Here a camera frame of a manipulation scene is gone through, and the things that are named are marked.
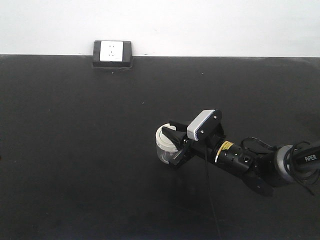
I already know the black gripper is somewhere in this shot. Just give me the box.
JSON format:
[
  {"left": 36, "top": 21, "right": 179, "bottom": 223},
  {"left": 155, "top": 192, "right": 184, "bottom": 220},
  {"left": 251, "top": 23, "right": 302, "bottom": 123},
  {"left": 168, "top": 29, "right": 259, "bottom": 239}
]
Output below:
[{"left": 162, "top": 120, "right": 226, "bottom": 168}]

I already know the glass jar with white lid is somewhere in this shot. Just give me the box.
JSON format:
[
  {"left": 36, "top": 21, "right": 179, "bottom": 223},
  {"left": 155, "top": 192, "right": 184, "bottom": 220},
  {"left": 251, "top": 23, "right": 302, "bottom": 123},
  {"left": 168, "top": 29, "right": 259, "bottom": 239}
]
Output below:
[{"left": 155, "top": 123, "right": 178, "bottom": 165}]

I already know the black and silver arm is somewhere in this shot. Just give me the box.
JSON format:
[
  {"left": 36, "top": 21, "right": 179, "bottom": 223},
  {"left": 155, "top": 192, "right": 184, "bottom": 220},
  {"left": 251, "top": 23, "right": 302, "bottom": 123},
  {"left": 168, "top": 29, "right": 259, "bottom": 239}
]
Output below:
[{"left": 155, "top": 115, "right": 320, "bottom": 197}]

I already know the black framed white desk socket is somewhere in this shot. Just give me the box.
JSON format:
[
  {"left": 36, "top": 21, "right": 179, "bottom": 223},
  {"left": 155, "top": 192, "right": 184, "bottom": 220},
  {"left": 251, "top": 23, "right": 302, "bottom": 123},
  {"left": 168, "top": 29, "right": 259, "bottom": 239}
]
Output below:
[{"left": 92, "top": 40, "right": 133, "bottom": 69}]

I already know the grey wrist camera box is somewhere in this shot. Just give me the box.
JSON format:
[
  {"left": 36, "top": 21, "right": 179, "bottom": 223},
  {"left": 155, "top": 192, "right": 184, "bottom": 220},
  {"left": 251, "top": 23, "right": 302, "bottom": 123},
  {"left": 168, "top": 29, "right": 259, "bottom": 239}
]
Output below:
[{"left": 186, "top": 109, "right": 215, "bottom": 141}]

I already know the black camera cable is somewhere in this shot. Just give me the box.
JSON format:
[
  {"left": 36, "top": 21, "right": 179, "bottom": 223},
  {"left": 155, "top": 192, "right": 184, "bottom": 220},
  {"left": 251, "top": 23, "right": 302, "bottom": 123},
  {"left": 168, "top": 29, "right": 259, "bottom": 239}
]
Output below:
[{"left": 203, "top": 144, "right": 223, "bottom": 240}]

